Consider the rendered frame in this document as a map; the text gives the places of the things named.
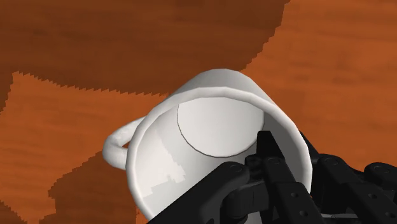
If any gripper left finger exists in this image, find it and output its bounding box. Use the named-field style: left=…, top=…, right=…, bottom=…
left=146, top=130, right=325, bottom=224

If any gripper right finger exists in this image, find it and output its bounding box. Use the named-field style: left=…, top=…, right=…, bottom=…
left=298, top=131, right=397, bottom=224

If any white mug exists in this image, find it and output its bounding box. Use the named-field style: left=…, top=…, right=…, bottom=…
left=102, top=68, right=314, bottom=223

